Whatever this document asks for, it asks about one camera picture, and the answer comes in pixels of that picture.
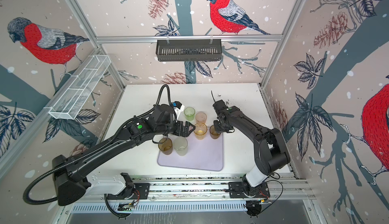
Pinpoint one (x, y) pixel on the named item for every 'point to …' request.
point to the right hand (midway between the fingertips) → (219, 130)
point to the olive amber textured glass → (166, 147)
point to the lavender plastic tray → (206, 154)
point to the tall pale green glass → (180, 145)
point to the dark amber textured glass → (213, 134)
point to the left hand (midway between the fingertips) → (189, 127)
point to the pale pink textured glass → (200, 117)
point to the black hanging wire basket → (189, 50)
